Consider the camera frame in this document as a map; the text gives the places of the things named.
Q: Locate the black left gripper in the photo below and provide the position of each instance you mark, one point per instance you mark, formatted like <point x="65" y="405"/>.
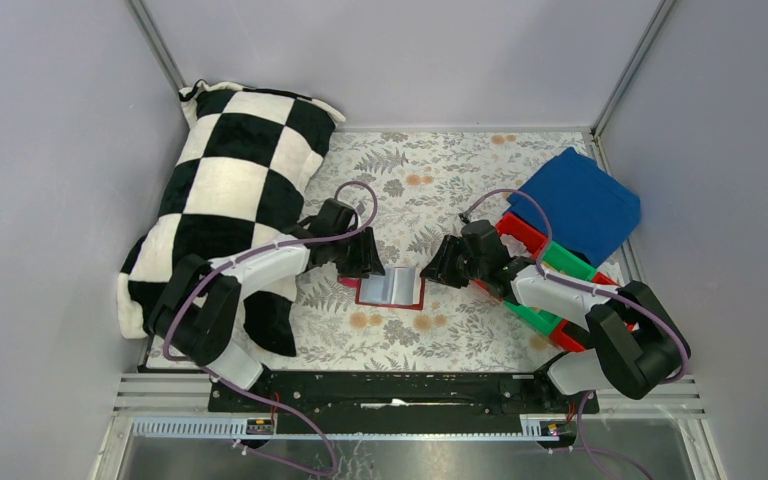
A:
<point x="362" y="250"/>

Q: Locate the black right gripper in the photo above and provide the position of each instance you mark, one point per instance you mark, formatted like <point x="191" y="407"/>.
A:
<point x="453" y="258"/>

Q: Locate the red leather card holder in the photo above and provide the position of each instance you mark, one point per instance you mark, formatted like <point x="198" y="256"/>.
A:
<point x="398" y="287"/>

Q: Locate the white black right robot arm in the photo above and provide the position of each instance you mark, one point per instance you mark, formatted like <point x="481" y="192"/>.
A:
<point x="633" y="345"/>

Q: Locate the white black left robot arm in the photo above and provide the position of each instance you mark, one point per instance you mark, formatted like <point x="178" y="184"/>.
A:
<point x="196" y="311"/>

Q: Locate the floral patterned table mat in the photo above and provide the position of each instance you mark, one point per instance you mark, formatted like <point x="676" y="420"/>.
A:
<point x="422" y="182"/>

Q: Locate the folded blue cloth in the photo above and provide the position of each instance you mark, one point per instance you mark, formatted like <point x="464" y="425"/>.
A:
<point x="590" y="213"/>

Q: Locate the black white checkered pillow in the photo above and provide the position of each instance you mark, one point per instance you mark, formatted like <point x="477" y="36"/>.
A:
<point x="238" y="183"/>

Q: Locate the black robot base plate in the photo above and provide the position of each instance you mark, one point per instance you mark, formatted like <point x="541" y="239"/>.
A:
<point x="406" y="403"/>

